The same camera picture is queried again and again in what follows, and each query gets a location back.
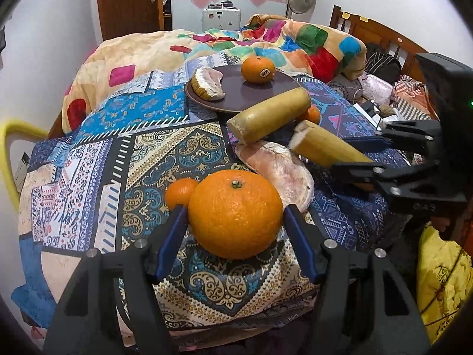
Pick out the orange with sticker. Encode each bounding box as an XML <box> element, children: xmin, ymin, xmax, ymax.
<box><xmin>241</xmin><ymin>55</ymin><xmax>276</xmax><ymax>83</ymax></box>

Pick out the wooden bed headboard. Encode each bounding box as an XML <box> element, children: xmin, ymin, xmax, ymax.
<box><xmin>330</xmin><ymin>5</ymin><xmax>431</xmax><ymax>85</ymax></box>

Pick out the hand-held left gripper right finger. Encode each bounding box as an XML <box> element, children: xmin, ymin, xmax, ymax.
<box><xmin>283</xmin><ymin>203</ymin><xmax>431</xmax><ymax>355</ymax></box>

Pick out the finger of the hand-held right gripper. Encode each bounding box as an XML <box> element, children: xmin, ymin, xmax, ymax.
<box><xmin>342</xmin><ymin>119</ymin><xmax>443</xmax><ymax>153</ymax></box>
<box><xmin>330</xmin><ymin>161</ymin><xmax>467</xmax><ymax>204</ymax></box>

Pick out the yellow chair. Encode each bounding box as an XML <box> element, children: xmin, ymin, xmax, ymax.
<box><xmin>0</xmin><ymin>118</ymin><xmax>49</xmax><ymax>211</ymax></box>

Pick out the white appliance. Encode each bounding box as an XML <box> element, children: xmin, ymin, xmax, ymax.
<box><xmin>201</xmin><ymin>2</ymin><xmax>242</xmax><ymax>31</ymax></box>

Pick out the brown wooden door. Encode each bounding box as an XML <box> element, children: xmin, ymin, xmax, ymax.
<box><xmin>97</xmin><ymin>0</ymin><xmax>164</xmax><ymax>41</ymax></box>

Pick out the yellow printed bag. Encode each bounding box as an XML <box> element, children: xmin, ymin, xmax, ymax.
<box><xmin>417</xmin><ymin>225</ymin><xmax>473</xmax><ymax>345</ymax></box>

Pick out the black striped bag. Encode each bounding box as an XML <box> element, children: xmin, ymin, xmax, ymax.
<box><xmin>364</xmin><ymin>43</ymin><xmax>403</xmax><ymax>84</ymax></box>

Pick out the colourful patchwork blanket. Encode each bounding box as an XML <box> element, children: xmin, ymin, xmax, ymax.
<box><xmin>61</xmin><ymin>14</ymin><xmax>367</xmax><ymax>134</ymax></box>

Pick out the brown round plate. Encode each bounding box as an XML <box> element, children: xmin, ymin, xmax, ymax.
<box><xmin>185</xmin><ymin>64</ymin><xmax>304</xmax><ymax>114</ymax></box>

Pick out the large orange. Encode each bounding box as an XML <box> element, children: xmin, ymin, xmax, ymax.
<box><xmin>188</xmin><ymin>170</ymin><xmax>284</xmax><ymax>260</ymax></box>

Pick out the small tangerine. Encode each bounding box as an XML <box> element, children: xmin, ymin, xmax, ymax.
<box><xmin>164</xmin><ymin>178</ymin><xmax>199</xmax><ymax>211</ymax></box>
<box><xmin>296</xmin><ymin>104</ymin><xmax>321</xmax><ymax>125</ymax></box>

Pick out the patterned tablecloth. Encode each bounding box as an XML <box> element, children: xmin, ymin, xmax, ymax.
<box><xmin>11</xmin><ymin>54</ymin><xmax>414</xmax><ymax>348</ymax></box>

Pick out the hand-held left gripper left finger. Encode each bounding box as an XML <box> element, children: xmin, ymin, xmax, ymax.
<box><xmin>42</xmin><ymin>204</ymin><xmax>190</xmax><ymax>355</ymax></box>

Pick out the striped cloth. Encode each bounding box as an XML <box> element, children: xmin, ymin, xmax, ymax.
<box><xmin>392</xmin><ymin>75</ymin><xmax>440</xmax><ymax>121</ymax></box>

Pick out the pomelo wedge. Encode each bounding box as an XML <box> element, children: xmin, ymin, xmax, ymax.
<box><xmin>191</xmin><ymin>67</ymin><xmax>226</xmax><ymax>101</ymax></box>

